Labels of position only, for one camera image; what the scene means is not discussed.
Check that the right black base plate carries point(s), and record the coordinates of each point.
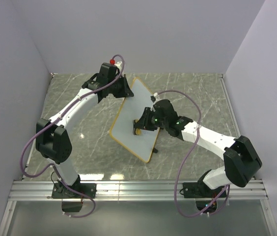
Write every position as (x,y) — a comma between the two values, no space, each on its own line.
(199,190)

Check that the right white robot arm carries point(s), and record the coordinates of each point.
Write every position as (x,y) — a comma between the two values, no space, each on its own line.
(215,143)

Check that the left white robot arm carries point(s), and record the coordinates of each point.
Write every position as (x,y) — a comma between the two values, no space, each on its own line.
(53,140)

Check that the yellow whiteboard eraser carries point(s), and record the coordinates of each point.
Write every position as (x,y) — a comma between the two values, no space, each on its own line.
(137,132)

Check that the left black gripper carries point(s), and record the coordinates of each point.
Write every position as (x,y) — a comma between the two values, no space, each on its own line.
(127,92)

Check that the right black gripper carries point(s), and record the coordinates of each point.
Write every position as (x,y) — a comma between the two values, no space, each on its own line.
(143,123)

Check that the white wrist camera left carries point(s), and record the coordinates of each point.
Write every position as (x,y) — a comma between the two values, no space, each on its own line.
(118,64)

